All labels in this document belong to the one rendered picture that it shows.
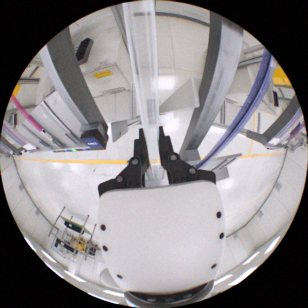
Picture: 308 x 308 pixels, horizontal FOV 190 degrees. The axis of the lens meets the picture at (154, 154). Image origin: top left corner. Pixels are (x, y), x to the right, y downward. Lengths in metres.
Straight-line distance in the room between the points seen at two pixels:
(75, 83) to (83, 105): 0.05
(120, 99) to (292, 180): 7.84
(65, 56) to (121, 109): 0.90
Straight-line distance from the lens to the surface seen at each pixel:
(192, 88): 0.19
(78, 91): 0.21
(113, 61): 0.46
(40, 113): 0.31
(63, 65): 0.20
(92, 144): 0.23
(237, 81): 0.87
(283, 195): 7.71
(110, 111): 1.06
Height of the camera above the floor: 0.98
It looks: 68 degrees down
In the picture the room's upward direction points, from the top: 173 degrees clockwise
